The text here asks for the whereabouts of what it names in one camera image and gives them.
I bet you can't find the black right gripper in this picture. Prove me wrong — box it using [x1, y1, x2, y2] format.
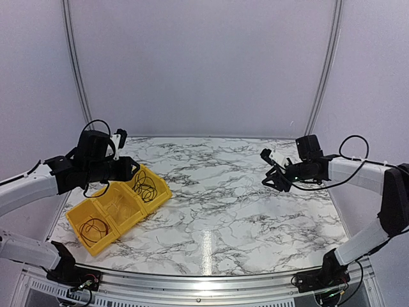
[261, 161, 313, 193]

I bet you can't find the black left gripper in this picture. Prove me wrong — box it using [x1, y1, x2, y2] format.
[86, 156, 141, 184]

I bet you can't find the dark green cable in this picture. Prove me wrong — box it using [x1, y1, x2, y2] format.
[132, 171, 160, 205]

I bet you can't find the white cable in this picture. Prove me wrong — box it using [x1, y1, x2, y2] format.
[236, 177, 272, 205]
[107, 194, 135, 221]

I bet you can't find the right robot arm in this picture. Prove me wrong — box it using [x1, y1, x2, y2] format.
[260, 134, 408, 287]

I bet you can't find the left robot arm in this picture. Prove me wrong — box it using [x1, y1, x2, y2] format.
[1, 125, 140, 285]

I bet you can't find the yellow bin right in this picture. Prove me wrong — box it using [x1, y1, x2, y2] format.
[123, 164, 172, 215]

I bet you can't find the yellow bin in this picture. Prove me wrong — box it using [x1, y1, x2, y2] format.
[94, 182, 147, 235]
[66, 199, 120, 256]
[123, 164, 172, 215]

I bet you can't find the yellow bin middle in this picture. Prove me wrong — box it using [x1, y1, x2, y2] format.
[94, 182, 147, 235]

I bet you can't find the yellow bin left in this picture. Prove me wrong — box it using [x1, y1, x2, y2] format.
[66, 199, 120, 256]

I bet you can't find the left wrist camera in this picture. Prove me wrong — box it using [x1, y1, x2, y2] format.
[111, 129, 127, 160]

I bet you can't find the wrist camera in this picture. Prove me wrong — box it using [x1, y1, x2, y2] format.
[260, 148, 293, 169]
[111, 129, 127, 160]

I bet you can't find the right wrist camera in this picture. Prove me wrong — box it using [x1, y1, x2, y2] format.
[260, 148, 293, 169]

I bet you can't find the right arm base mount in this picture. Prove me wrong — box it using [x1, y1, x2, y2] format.
[291, 249, 350, 293]

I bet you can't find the aluminium front rail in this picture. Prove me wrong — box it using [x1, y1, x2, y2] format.
[11, 260, 385, 306]

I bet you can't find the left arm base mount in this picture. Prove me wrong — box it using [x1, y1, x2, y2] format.
[45, 241, 102, 291]

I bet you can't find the left frame post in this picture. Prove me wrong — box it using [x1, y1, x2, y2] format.
[61, 0, 93, 124]

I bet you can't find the frame post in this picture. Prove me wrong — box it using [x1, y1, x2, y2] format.
[304, 0, 344, 136]
[61, 0, 93, 124]

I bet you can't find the right frame post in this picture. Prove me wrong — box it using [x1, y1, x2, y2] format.
[304, 0, 344, 136]

